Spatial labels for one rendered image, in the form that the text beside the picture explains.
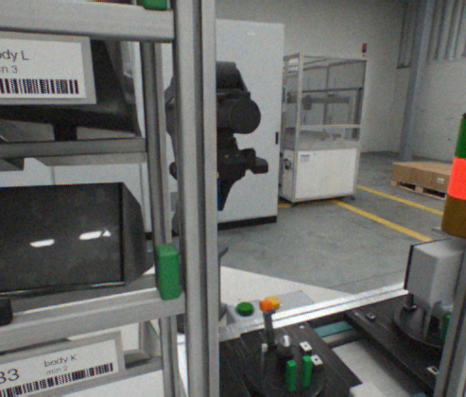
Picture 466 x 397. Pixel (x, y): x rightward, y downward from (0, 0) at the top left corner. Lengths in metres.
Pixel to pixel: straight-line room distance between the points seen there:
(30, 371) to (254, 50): 3.63
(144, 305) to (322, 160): 4.75
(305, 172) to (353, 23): 6.38
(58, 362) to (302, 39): 9.36
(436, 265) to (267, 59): 3.44
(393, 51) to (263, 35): 7.93
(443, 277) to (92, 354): 0.43
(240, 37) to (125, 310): 3.55
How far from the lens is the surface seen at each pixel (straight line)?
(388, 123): 11.44
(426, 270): 0.51
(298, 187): 4.77
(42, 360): 0.23
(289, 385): 0.59
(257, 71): 3.73
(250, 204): 3.86
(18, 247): 0.26
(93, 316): 0.21
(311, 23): 9.67
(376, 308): 0.87
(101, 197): 0.25
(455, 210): 0.51
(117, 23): 0.18
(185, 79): 0.18
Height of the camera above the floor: 1.43
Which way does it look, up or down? 16 degrees down
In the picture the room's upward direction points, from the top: straight up
